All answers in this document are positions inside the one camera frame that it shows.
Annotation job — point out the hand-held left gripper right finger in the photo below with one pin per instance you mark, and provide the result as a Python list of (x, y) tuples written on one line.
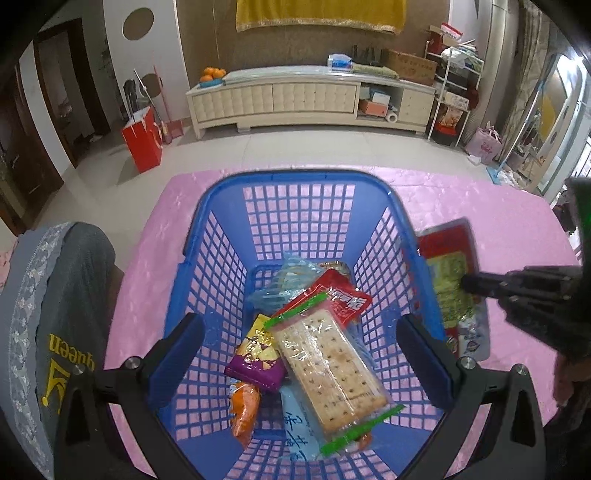
[(425, 360)]

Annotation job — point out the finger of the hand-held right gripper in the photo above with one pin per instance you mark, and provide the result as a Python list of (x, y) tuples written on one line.
[(485, 284)]

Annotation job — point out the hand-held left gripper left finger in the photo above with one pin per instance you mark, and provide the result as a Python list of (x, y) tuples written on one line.
[(178, 360)]

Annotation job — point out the large red snack packet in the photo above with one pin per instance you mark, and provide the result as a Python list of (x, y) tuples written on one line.
[(450, 286)]

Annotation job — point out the purple snack packet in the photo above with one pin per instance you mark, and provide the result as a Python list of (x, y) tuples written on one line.
[(254, 369)]

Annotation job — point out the orange snack packet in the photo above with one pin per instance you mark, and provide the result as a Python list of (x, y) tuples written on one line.
[(244, 413)]

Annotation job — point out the cracker packet green ends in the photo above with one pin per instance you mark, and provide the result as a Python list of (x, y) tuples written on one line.
[(332, 369)]

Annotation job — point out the striped blue bread packet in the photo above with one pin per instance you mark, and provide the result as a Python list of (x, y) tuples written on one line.
[(295, 272), (268, 295)]

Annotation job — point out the light blue snack packet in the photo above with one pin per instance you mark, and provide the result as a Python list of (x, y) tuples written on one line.
[(295, 424)]

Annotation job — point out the blue plastic basket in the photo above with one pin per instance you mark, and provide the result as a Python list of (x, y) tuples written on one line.
[(295, 177)]

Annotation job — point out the person's right hand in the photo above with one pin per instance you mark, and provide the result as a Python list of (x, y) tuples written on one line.
[(565, 381)]

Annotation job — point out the chair with grey cover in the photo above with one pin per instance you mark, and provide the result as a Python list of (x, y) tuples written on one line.
[(69, 300)]

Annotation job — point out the pink paper bag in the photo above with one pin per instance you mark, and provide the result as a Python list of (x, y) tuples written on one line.
[(482, 145)]

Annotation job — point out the arched standing mirror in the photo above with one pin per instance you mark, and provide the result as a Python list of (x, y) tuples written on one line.
[(549, 115)]

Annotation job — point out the white metal rack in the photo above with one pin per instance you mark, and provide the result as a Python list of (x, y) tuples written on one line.
[(433, 101)]

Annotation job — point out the orange box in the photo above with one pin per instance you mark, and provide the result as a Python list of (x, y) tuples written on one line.
[(373, 107)]

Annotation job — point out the tall standing air conditioner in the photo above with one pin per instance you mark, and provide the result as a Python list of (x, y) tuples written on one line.
[(501, 69)]

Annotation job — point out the red paper bag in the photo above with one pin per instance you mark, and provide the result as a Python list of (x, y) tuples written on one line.
[(142, 143)]

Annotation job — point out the red broom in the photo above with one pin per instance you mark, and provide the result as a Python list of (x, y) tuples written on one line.
[(173, 131)]

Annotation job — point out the brown cardboard box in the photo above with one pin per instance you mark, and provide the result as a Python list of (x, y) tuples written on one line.
[(411, 67)]

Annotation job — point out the green folded cushion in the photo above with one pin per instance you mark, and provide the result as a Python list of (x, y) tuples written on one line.
[(374, 70)]

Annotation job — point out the dark wooden door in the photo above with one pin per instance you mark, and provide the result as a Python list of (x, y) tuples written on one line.
[(23, 161)]

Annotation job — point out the red white box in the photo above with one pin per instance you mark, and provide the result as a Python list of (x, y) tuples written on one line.
[(451, 33)]

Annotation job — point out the black router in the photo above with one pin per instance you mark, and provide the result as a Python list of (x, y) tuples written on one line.
[(367, 55)]

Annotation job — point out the cream tv cabinet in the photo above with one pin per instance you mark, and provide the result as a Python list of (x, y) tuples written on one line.
[(300, 99)]

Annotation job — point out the blue tissue box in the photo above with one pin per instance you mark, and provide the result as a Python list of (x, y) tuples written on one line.
[(339, 61)]

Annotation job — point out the open wooden doorway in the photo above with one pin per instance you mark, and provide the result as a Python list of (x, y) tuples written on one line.
[(69, 101)]

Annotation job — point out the pile of oranges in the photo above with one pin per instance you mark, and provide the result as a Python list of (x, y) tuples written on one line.
[(213, 72)]

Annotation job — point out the yellow hanging cloth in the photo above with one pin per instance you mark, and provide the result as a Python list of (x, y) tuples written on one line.
[(318, 14)]

